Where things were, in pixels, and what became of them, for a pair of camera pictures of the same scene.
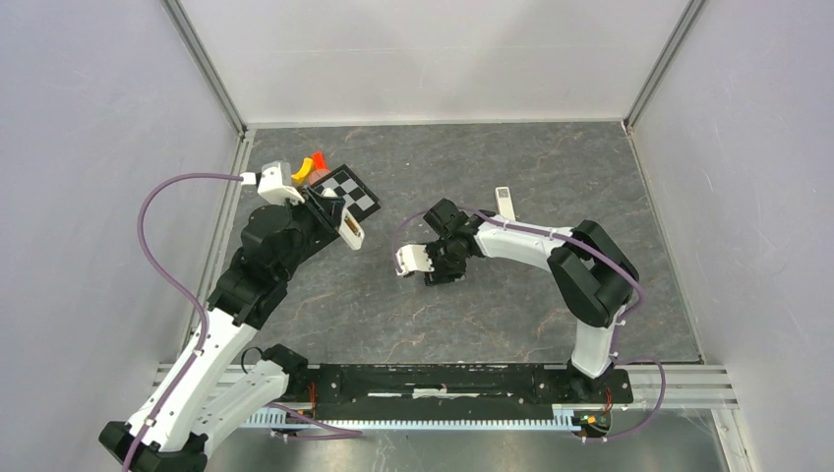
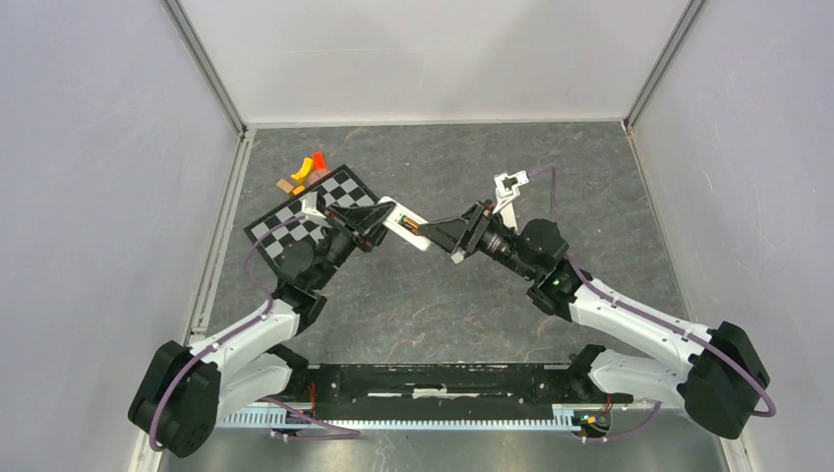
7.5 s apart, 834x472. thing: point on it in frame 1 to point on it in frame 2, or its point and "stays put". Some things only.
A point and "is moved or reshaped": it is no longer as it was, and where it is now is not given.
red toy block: [319, 162] stays put
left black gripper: [325, 210] to [363, 224]
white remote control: [351, 230] is moved or reshaped
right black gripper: [442, 275] to [461, 231]
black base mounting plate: [460, 390] stays put
